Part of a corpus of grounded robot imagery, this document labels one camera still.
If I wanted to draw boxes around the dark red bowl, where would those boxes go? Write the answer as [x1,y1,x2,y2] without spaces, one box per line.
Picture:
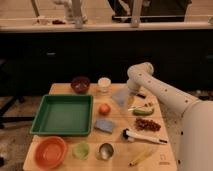
[71,76,90,94]

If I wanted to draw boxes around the metal cup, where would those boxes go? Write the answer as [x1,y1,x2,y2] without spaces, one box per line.
[99,143,114,160]

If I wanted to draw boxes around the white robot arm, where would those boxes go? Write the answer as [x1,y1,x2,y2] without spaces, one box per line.
[127,62,213,171]

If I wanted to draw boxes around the grey towel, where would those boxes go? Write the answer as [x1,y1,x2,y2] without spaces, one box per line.
[112,88,128,107]

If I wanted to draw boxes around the green toy cucumber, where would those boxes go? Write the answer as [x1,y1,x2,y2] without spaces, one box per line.
[132,107,154,116]

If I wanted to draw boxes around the black office chair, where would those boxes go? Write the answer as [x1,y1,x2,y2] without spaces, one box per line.
[0,58,36,130]

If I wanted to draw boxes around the white paper cup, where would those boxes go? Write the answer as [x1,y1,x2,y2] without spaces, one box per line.
[98,77,111,93]

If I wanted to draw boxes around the blue sponge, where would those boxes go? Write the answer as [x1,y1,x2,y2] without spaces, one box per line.
[94,119,114,133]

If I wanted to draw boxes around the orange plastic bowl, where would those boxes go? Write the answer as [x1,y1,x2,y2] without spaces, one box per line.
[34,136,68,170]

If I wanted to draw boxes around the green plastic cup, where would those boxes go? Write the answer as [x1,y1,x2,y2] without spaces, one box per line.
[73,141,90,160]

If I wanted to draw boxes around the green plastic tray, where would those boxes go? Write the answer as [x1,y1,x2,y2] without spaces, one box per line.
[30,94,93,137]

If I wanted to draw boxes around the wooden table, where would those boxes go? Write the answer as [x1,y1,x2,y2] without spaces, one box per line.
[22,82,178,171]

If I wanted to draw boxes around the orange tomato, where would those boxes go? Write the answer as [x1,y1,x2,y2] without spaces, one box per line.
[99,103,111,115]

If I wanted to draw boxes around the brown grape bunch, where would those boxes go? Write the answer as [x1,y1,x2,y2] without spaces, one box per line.
[135,118,161,132]

